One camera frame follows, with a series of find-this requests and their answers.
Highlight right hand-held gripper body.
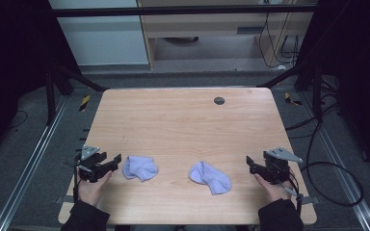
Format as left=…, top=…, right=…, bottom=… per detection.
left=261, top=146, right=304, bottom=186

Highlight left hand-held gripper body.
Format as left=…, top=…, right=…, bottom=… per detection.
left=74, top=144, right=109, bottom=184

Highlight person's right hand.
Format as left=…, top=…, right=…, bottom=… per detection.
left=253, top=172, right=296, bottom=204

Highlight person's left hand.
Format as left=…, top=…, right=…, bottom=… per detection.
left=76, top=168, right=114, bottom=207

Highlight lavender sock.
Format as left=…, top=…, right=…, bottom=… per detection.
left=121, top=155, right=159, bottom=183
left=188, top=161, right=232, bottom=196

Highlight grey tape strip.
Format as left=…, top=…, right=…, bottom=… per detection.
left=301, top=195, right=320, bottom=206
left=54, top=194, right=75, bottom=205

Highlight yellow black hazard tape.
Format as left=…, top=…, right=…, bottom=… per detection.
left=78, top=94, right=92, bottom=113
left=283, top=91, right=304, bottom=107

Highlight white cabinet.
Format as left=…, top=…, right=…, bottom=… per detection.
left=48, top=0, right=150, bottom=66

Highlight light wooden desk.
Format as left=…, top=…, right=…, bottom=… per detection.
left=137, top=0, right=316, bottom=71

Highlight left hand-held gripper cable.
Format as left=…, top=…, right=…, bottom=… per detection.
left=72, top=159, right=81, bottom=204

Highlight hand-held gripper cable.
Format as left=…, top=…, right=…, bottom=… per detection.
left=72, top=159, right=81, bottom=204
left=282, top=174, right=304, bottom=217

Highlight right hand-held gripper cable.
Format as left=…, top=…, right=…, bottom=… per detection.
left=282, top=174, right=304, bottom=217

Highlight aluminium floor rail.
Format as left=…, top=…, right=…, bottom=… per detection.
left=0, top=95, right=69, bottom=231
left=300, top=90, right=370, bottom=231

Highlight black looped floor cable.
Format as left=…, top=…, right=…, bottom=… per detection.
left=283, top=105, right=365, bottom=208

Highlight black metal frame stand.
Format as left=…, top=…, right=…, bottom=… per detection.
left=256, top=59, right=324, bottom=123
left=43, top=62, right=109, bottom=127

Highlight black hanging cables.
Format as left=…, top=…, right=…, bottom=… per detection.
left=257, top=12, right=302, bottom=69

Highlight black horizontal frame bar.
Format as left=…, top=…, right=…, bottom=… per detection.
left=51, top=4, right=320, bottom=18

